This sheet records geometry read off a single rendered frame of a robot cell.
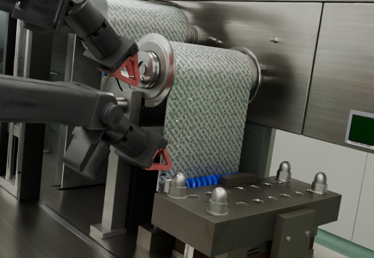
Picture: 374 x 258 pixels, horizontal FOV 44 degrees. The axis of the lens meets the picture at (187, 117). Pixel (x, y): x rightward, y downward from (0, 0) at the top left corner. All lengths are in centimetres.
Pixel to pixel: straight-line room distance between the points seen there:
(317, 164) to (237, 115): 281
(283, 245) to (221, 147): 26
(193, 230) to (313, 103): 43
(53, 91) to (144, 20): 54
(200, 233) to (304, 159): 312
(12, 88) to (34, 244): 44
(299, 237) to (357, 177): 274
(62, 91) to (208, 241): 34
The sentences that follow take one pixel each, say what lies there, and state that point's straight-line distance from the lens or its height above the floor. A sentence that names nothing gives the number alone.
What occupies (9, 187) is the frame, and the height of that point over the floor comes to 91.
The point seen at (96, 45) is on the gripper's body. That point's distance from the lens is 83.
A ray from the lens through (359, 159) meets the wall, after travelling 365.
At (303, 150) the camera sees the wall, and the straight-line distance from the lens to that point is 389.
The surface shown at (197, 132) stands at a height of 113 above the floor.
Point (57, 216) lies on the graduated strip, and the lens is 109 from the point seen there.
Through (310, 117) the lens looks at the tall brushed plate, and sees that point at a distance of 108.
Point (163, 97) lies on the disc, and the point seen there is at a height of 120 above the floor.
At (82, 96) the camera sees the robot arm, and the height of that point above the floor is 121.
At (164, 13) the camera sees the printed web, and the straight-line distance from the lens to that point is 120.
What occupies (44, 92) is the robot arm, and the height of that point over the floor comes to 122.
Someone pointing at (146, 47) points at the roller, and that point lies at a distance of 95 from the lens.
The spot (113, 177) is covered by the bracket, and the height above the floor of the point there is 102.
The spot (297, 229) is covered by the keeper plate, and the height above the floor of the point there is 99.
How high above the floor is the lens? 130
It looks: 8 degrees down
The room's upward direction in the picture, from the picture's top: 7 degrees clockwise
